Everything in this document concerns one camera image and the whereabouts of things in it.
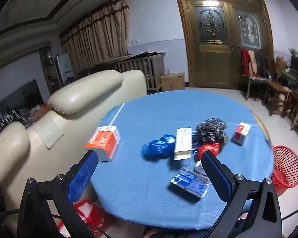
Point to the blue printed packet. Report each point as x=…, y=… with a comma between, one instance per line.
x=188, y=181

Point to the white fridge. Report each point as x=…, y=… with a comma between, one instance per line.
x=64, y=65

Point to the black and white patterned cloth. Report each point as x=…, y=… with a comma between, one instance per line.
x=5, y=120

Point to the blue plastic bag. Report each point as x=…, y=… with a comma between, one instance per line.
x=156, y=148

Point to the red printed bag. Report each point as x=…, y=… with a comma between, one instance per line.
x=89, y=213

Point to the small red and white box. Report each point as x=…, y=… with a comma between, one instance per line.
x=242, y=131

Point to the black plastic bag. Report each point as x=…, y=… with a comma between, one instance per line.
x=209, y=129

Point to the red cloth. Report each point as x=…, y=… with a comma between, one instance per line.
x=244, y=62

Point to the wooden stool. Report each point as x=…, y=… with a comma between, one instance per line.
x=280, y=86

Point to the beige cloth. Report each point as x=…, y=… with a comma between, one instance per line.
x=253, y=62

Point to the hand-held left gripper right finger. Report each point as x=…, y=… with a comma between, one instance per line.
x=218, y=176

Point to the thin white stick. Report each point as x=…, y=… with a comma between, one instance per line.
x=116, y=115

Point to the long white box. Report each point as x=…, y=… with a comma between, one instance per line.
x=183, y=141

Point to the red plastic bag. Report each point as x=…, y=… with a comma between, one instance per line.
x=208, y=148

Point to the blue tablecloth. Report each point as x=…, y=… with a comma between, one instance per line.
x=144, y=191

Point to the dark display shelf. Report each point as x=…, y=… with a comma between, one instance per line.
x=48, y=67

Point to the red plastic basket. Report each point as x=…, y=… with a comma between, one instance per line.
x=285, y=166

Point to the metal chair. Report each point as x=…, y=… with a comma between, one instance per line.
x=259, y=81

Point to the colourful clutter pile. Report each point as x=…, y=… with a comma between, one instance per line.
x=36, y=112

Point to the black television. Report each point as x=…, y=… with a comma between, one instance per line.
x=19, y=96

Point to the cream leather sofa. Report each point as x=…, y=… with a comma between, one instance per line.
x=89, y=89

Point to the orange and white box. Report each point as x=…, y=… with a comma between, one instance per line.
x=101, y=138

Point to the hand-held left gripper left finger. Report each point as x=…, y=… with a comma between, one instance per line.
x=82, y=178

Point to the beige striped curtains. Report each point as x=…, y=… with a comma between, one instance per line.
x=99, y=34

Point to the wooden crib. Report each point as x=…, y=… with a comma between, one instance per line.
x=151, y=64

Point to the wooden glass-panel door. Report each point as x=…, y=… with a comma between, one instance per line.
x=211, y=64

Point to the small cardboard box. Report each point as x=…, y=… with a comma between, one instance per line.
x=172, y=83

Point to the brown bag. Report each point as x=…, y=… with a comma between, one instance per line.
x=281, y=64

